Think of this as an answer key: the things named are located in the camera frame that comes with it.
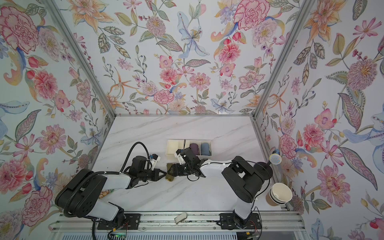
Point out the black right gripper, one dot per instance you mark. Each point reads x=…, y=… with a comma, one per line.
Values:
x=177, y=171

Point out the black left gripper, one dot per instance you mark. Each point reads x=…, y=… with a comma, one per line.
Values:
x=156, y=172

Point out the green striped sock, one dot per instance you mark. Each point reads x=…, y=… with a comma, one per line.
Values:
x=171, y=173

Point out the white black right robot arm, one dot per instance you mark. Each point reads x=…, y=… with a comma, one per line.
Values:
x=243, y=178

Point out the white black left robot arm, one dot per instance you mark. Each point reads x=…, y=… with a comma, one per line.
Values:
x=80, y=197

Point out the purple rolled sock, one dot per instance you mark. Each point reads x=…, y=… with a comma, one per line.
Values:
x=195, y=148

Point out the cream plastic divided organizer tray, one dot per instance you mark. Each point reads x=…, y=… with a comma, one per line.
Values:
x=174, y=145

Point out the blue rolled sock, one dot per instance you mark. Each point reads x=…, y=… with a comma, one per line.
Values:
x=205, y=149

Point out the colourful snack bag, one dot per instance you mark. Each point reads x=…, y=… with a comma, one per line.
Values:
x=104, y=194

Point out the black stand shower head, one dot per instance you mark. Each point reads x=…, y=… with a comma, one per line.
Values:
x=265, y=169

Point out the stacked paper cups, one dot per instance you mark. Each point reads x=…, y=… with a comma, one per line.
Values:
x=279, y=194

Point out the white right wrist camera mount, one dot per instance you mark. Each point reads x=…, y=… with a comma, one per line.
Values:
x=179, y=157

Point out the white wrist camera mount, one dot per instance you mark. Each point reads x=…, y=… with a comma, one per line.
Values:
x=179, y=157
x=154, y=159

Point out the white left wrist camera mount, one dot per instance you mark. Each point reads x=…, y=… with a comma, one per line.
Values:
x=154, y=159

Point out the small grey tag on rail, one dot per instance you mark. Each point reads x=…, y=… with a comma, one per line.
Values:
x=180, y=218

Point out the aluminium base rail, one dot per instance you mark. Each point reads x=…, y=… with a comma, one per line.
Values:
x=263, y=221

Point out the aluminium corner frame post left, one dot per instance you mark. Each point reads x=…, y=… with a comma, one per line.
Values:
x=68, y=36

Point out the aluminium corner frame post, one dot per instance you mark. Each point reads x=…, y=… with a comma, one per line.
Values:
x=68, y=36
x=303, y=13

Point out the aluminium corner frame post right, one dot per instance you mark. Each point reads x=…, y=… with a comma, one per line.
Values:
x=303, y=13

